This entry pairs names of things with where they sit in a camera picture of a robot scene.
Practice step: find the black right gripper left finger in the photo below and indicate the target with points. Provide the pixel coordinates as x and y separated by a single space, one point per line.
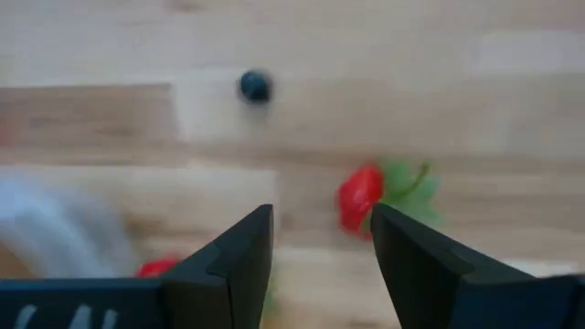
219 292

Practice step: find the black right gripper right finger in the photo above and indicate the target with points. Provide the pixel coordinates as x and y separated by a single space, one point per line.
434 292

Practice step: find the small red toy strawberry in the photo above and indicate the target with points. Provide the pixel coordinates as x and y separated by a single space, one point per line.
157 268
361 196

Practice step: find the clear plastic tupperware container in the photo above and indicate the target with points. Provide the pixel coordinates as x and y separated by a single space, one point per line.
55 228

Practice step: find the dark blue toy blueberry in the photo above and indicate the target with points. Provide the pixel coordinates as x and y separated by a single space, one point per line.
255 86

